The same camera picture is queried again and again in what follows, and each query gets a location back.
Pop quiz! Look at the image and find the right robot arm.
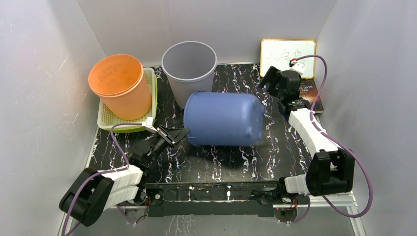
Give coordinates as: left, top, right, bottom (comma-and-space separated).
260, 66, 355, 204

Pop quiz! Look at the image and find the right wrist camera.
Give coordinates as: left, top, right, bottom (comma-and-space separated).
289, 58, 305, 76

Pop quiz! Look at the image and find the aluminium frame rail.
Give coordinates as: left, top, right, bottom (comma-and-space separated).
57, 112, 367, 236

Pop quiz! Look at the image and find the orange plastic bucket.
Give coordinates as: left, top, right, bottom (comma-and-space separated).
88, 54, 152, 120

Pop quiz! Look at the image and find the blue plastic bucket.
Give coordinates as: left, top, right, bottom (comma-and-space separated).
183, 91, 265, 146

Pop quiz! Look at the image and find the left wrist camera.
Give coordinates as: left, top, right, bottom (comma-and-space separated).
142, 117, 159, 134

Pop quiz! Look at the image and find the green plastic basket tray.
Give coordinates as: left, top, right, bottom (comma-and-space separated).
97, 67, 158, 133

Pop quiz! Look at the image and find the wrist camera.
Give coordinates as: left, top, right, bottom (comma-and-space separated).
289, 58, 305, 76
142, 117, 159, 134

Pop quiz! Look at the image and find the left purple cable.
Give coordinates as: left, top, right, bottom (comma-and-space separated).
61, 117, 154, 236

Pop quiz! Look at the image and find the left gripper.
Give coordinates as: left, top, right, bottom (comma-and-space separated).
147, 125, 189, 165

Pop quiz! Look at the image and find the small whiteboard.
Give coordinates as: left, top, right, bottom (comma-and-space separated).
259, 39, 316, 77

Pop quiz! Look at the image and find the dark book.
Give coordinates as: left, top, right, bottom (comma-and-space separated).
299, 79, 324, 114

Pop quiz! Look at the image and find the grey plastic bucket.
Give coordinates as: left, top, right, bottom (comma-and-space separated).
161, 41, 217, 109

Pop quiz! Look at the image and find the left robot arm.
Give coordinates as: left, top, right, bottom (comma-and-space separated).
59, 126, 190, 227

